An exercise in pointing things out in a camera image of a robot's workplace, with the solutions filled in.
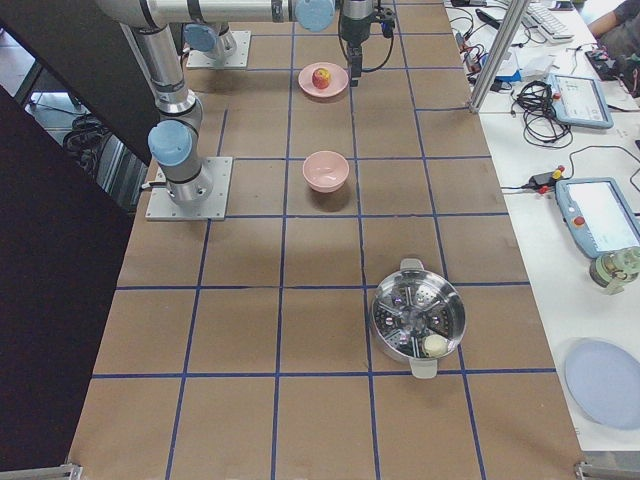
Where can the red yellow apple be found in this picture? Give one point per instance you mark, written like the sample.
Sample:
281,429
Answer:
321,78

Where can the pink bowl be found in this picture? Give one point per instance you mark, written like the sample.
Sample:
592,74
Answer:
325,171

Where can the pink plate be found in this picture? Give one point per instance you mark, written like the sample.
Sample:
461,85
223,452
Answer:
339,80

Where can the lavender plate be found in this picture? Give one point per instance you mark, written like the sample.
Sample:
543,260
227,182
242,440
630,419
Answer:
603,380

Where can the white keyboard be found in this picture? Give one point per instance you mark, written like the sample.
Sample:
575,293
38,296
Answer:
545,23

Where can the far teach pendant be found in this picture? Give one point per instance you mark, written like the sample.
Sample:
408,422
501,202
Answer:
579,101

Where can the teach pendant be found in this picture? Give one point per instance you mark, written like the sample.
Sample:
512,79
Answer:
597,215
579,101

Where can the black power adapter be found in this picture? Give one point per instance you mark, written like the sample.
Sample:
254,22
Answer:
539,181

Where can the steel steamer pot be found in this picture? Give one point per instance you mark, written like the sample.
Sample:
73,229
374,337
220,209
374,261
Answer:
411,304

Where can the near teach pendant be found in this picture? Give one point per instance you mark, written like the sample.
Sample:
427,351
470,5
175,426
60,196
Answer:
597,215

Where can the white bun in pot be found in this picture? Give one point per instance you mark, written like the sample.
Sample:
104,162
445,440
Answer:
435,346

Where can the glass jar with lid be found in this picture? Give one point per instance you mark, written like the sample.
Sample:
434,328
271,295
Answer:
614,270

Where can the aluminium frame post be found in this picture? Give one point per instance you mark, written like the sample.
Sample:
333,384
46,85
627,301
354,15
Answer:
510,24

